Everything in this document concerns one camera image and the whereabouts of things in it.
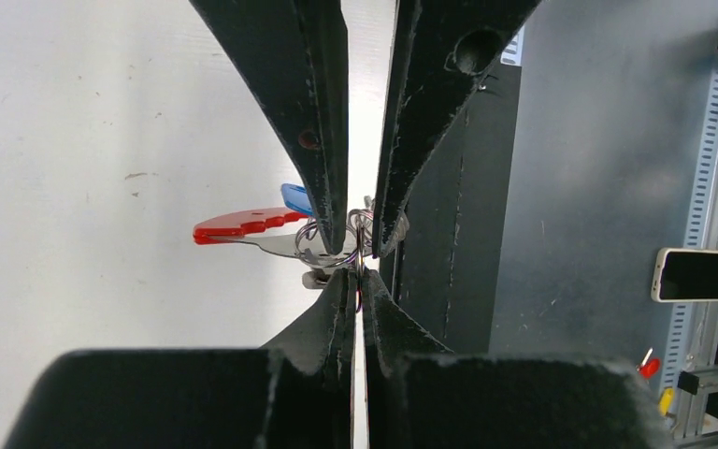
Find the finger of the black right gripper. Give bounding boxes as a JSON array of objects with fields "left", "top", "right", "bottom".
[
  {"left": 372, "top": 0, "right": 539, "bottom": 257},
  {"left": 192, "top": 0, "right": 349, "bottom": 254}
]

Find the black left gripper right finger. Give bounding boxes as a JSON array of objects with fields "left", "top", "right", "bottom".
[{"left": 360, "top": 269, "right": 449, "bottom": 384}]

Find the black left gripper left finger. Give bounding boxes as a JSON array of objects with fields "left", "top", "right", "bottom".
[{"left": 263, "top": 268, "right": 357, "bottom": 392}]

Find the blue key tag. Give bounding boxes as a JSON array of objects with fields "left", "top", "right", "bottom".
[{"left": 280, "top": 183, "right": 314, "bottom": 217}]

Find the smartphone with white case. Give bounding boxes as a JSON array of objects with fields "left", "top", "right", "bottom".
[{"left": 651, "top": 248, "right": 718, "bottom": 303}]

